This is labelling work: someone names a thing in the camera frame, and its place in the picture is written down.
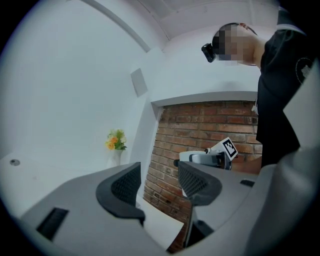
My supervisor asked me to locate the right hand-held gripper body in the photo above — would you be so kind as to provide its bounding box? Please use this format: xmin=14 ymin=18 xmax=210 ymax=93
xmin=204 ymin=136 xmax=239 ymax=171

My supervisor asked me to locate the person's head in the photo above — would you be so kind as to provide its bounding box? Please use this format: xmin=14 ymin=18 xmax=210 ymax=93
xmin=212 ymin=22 xmax=266 ymax=67

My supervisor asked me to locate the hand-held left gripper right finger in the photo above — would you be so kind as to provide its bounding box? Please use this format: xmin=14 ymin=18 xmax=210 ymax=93
xmin=177 ymin=161 xmax=260 ymax=231

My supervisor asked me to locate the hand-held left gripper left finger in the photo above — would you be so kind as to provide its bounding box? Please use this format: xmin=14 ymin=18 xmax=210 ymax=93
xmin=19 ymin=161 xmax=174 ymax=256

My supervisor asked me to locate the yellow flower bouquet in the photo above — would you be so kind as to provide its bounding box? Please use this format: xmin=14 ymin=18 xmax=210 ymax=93
xmin=104 ymin=128 xmax=128 ymax=151

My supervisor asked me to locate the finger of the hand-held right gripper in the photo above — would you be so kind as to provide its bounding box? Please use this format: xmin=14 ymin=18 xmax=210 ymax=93
xmin=173 ymin=152 xmax=210 ymax=167

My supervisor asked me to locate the white vase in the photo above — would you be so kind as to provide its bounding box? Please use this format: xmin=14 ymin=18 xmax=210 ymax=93
xmin=106 ymin=149 xmax=123 ymax=168

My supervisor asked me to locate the white square wall panel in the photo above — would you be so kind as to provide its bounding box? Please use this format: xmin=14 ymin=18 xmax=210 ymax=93
xmin=129 ymin=67 xmax=148 ymax=98

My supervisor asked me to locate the black head camera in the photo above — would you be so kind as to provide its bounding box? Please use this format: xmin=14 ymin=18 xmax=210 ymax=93
xmin=201 ymin=42 xmax=217 ymax=64

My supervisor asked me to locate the person in black shirt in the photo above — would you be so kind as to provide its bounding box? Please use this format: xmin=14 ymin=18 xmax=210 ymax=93
xmin=255 ymin=6 xmax=316 ymax=169

